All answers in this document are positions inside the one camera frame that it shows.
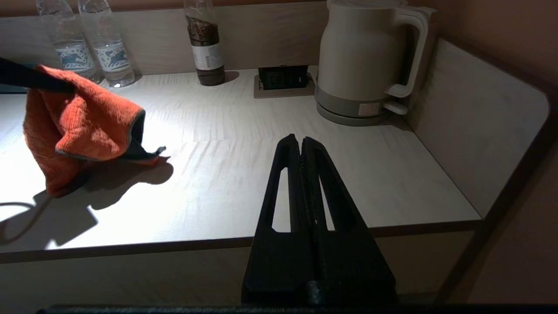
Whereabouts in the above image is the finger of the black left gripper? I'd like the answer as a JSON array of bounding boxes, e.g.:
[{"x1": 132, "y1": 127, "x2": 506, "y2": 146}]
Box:
[{"x1": 0, "y1": 58, "x2": 75, "y2": 93}]

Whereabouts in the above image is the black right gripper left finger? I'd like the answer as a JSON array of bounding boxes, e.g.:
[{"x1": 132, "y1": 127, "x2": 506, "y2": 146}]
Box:
[{"x1": 242, "y1": 134, "x2": 316, "y2": 304}]

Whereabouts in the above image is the clear water bottle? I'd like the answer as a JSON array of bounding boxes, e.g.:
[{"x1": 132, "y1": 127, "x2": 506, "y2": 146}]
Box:
[
  {"x1": 78, "y1": 0, "x2": 136, "y2": 88},
  {"x1": 36, "y1": 0, "x2": 102, "y2": 84}
]

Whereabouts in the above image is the orange microfibre cloth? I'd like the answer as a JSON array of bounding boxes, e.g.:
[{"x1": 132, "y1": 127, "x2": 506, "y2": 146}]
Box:
[{"x1": 23, "y1": 65, "x2": 167, "y2": 198}]

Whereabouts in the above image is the cream electric kettle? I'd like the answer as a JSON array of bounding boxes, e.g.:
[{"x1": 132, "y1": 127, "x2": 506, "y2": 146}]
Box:
[{"x1": 316, "y1": 0, "x2": 438, "y2": 117}]

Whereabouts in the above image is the black recessed power socket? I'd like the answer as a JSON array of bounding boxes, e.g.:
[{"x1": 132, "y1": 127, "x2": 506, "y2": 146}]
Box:
[{"x1": 254, "y1": 65, "x2": 316, "y2": 99}]

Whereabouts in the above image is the grey kettle base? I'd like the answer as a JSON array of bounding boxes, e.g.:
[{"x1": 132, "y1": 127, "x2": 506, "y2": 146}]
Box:
[{"x1": 315, "y1": 85, "x2": 409, "y2": 127}]

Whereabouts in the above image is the dark drink bottle white label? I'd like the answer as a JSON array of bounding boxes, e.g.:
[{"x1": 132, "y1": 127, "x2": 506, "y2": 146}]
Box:
[{"x1": 184, "y1": 0, "x2": 226, "y2": 86}]

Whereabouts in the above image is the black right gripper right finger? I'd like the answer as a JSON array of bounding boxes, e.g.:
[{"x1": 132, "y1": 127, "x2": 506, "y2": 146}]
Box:
[{"x1": 301, "y1": 137, "x2": 397, "y2": 304}]

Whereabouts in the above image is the light wood desk surround panel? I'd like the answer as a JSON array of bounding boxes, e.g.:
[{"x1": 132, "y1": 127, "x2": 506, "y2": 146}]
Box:
[{"x1": 0, "y1": 0, "x2": 552, "y2": 301}]

